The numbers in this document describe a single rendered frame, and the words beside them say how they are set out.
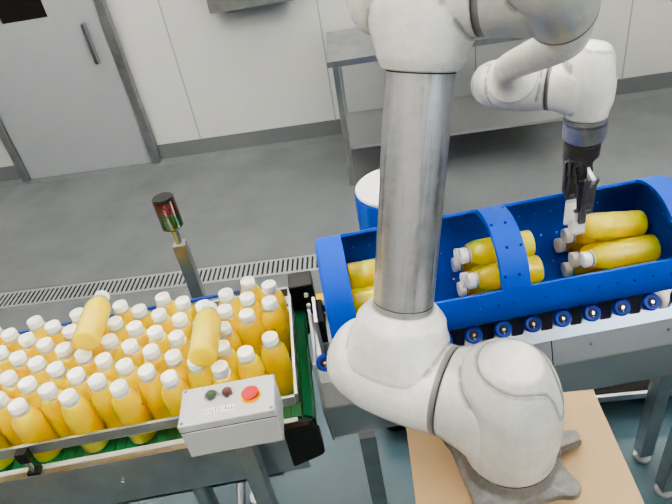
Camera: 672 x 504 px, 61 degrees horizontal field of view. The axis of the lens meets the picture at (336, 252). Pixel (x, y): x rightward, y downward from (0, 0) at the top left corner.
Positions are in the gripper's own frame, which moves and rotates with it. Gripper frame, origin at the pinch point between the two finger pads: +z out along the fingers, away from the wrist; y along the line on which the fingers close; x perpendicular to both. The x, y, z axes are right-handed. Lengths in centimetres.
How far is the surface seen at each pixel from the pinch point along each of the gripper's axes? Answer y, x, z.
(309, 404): -16, 72, 29
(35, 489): -22, 140, 34
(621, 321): -11.4, -9.1, 26.3
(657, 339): -13.5, -18.3, 33.0
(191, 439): -33, 95, 13
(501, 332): -11.0, 21.6, 22.5
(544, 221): 13.5, 1.2, 9.4
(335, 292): -11, 60, 0
